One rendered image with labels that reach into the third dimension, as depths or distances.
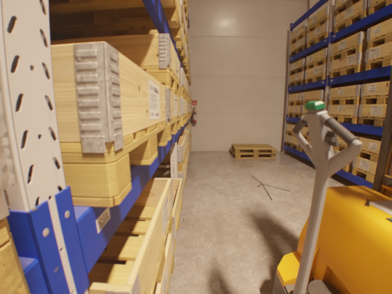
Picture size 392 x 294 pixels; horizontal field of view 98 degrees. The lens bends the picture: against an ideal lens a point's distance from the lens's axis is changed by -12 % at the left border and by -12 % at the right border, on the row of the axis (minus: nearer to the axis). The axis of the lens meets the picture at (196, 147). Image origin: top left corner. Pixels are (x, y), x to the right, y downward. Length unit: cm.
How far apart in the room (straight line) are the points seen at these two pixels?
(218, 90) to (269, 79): 168
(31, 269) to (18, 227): 6
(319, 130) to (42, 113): 84
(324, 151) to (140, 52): 114
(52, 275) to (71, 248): 6
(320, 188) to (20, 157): 95
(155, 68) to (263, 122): 562
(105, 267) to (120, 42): 123
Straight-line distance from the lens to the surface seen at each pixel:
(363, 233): 125
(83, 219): 46
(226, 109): 634
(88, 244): 50
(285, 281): 154
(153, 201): 131
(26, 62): 35
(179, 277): 191
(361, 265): 125
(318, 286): 141
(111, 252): 102
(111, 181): 44
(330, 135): 86
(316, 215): 100
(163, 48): 132
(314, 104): 85
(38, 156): 35
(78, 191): 48
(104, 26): 193
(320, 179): 95
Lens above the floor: 139
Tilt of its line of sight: 11 degrees down
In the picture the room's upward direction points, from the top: straight up
